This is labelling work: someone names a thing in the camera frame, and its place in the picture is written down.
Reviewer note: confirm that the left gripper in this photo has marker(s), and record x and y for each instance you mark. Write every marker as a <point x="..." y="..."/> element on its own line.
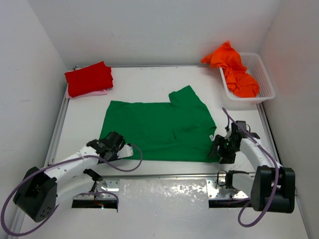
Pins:
<point x="114" y="155"/>

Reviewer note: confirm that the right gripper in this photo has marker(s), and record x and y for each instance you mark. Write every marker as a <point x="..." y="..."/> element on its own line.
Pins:
<point x="226" y="158"/>

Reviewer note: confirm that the green t-shirt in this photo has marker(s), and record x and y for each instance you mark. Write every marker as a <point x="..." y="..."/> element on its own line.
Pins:
<point x="179" y="130"/>

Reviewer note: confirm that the pink t-shirt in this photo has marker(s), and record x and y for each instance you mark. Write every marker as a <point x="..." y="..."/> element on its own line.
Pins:
<point x="95" y="93"/>

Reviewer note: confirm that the red t-shirt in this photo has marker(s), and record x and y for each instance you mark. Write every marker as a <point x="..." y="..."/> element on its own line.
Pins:
<point x="94" y="78"/>

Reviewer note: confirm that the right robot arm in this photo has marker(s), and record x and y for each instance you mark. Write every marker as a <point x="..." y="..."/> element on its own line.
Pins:
<point x="272" y="182"/>

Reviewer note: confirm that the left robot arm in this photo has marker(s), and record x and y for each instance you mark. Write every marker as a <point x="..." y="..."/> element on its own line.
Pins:
<point x="44" y="189"/>

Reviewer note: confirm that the orange t-shirt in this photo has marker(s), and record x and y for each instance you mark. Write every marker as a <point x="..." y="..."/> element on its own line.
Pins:
<point x="238" y="81"/>

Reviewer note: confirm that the white plastic basket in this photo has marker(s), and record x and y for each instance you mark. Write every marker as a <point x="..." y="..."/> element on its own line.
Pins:
<point x="255" y="67"/>

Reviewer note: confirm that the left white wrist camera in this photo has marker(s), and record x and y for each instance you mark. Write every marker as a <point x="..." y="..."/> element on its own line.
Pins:
<point x="125" y="152"/>

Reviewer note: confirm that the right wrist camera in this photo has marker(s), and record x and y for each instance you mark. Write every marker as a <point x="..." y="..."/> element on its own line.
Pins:
<point x="240" y="126"/>

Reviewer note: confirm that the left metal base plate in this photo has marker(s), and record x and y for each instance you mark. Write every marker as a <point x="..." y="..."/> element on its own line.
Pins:
<point x="104" y="190"/>

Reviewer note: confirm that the metal base plate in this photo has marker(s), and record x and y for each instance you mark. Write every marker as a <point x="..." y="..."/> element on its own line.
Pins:
<point x="104" y="190"/>
<point x="216" y="192"/>

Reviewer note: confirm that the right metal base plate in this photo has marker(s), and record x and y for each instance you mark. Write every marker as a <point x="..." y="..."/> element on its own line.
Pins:
<point x="216" y="192"/>

